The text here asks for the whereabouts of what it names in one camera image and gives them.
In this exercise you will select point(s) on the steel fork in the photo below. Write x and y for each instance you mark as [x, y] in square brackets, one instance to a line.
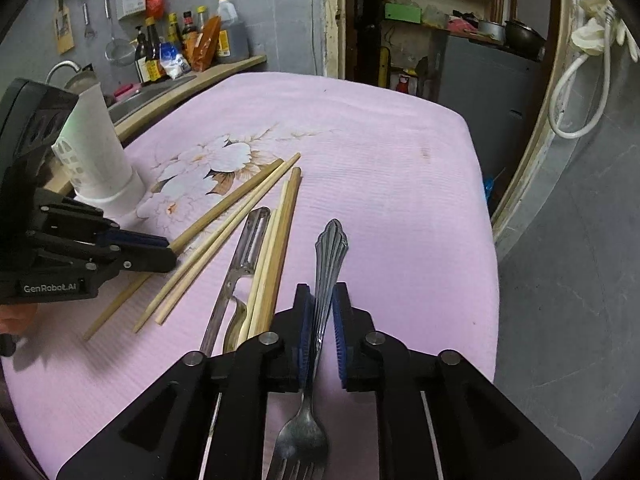
[322, 270]

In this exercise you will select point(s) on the metal faucet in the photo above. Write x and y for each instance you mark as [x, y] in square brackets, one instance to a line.
[62, 66]

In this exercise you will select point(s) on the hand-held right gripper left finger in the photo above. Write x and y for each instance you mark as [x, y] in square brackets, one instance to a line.
[304, 340]

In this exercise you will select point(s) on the wooden counter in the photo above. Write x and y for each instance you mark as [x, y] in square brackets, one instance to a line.
[225, 66]

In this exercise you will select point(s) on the dark cooking pot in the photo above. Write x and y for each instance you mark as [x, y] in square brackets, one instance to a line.
[525, 35]

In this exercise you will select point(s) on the green box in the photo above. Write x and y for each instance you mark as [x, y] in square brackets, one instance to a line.
[402, 12]

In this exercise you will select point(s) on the orange seasoning packet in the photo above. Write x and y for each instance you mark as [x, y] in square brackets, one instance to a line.
[205, 45]

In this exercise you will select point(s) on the hanging metal strainer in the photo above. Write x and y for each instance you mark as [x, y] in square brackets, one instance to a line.
[116, 47]

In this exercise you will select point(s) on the metal bowl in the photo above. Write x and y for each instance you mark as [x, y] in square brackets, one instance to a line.
[492, 30]

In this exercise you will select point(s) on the wooden door frame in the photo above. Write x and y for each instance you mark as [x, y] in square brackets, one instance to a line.
[532, 130]

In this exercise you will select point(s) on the white plastic utensil holder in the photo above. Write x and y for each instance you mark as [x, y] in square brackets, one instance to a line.
[95, 150]

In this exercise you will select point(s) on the wooden wall board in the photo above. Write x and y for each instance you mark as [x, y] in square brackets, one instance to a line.
[62, 20]

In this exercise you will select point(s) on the small yellow cap bottle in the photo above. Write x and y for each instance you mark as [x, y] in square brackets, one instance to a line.
[201, 17]

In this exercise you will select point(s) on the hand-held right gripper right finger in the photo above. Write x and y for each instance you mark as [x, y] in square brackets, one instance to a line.
[341, 340]

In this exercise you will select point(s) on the grey cabinet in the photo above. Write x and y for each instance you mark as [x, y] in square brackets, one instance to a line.
[480, 90]

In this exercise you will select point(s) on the person's left hand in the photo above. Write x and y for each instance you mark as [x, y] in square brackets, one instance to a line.
[12, 317]

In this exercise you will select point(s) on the red white package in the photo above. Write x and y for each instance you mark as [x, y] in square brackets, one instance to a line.
[407, 82]

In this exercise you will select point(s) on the white gloves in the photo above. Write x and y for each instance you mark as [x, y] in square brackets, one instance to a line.
[592, 35]

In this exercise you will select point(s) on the metal peeler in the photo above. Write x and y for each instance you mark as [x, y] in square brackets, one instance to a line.
[245, 250]

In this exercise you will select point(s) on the red plastic bag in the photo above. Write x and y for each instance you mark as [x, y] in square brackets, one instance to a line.
[154, 2]

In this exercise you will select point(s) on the blue white bag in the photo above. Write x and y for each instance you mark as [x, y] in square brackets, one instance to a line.
[172, 60]

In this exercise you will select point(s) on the pink floral tablecloth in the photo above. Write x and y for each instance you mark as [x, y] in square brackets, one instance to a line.
[375, 185]

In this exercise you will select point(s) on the yellow cap sauce bottle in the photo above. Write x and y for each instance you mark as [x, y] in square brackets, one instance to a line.
[175, 32]

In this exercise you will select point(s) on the dark soy sauce bottle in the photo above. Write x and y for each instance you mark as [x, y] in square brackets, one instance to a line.
[150, 55]

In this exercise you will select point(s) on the steel sink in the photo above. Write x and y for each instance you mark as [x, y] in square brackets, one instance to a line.
[150, 95]

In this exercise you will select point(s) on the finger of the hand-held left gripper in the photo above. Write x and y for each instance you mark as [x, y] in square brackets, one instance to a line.
[135, 241]
[150, 260]

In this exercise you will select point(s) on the hanging metal utensil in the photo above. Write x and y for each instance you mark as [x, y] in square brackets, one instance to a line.
[88, 25]

